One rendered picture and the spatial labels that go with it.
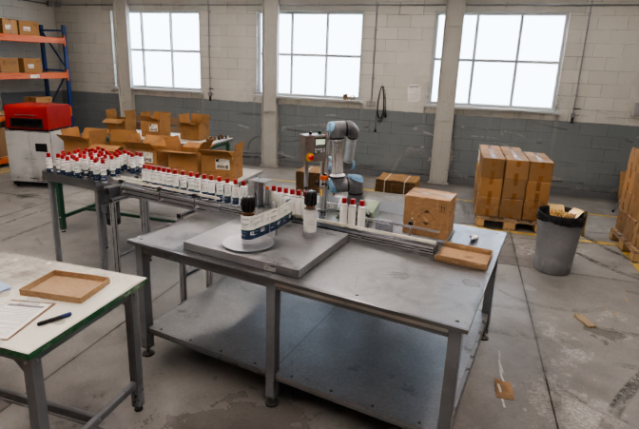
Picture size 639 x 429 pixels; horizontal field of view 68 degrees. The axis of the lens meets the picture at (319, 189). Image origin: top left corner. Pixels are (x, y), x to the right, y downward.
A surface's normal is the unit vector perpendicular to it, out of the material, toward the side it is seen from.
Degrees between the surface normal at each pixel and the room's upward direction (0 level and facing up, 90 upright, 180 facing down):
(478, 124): 90
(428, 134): 90
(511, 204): 87
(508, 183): 88
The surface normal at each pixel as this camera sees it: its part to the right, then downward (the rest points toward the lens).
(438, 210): -0.43, 0.22
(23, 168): -0.10, 0.25
